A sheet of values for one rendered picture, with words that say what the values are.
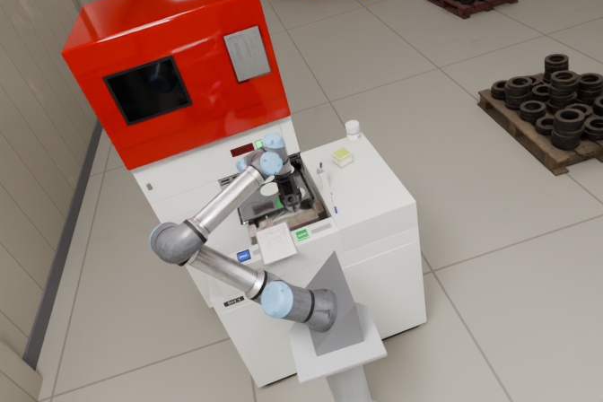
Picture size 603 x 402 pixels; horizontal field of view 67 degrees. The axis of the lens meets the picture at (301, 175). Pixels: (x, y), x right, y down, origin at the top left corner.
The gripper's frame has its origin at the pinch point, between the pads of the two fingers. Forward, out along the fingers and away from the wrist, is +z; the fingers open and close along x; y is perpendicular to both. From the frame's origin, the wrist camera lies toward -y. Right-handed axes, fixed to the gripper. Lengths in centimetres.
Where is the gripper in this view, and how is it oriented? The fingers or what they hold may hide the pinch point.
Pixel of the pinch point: (294, 211)
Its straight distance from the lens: 184.2
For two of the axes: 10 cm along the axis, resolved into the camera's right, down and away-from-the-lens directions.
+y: -2.6, -5.5, 7.9
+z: 2.2, 7.7, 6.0
